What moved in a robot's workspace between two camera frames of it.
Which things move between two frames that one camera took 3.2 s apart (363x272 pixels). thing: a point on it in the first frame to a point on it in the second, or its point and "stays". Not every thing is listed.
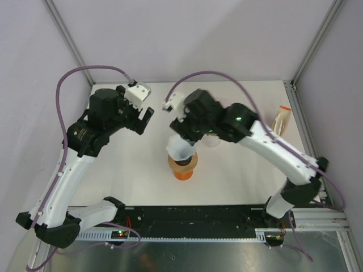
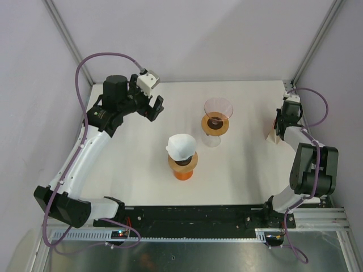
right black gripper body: [192, 128] to [279, 118]
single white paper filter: [180, 149] stays
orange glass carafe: [182, 176] stays
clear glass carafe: [212, 140] stays
